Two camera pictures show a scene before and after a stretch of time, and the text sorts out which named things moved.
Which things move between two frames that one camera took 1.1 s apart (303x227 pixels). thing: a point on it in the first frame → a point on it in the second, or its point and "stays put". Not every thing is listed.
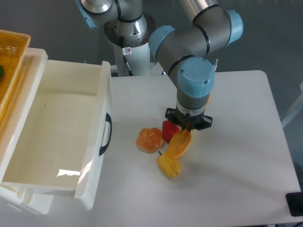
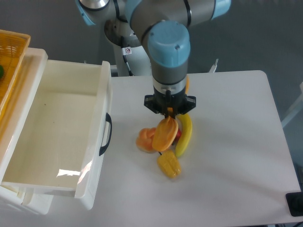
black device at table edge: [295, 203] stays put
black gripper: [188, 122] → [159, 102]
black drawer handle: [102, 149] stays put
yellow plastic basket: [13, 46] stays put
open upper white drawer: [54, 137] stays put
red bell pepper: [169, 129] → [179, 134]
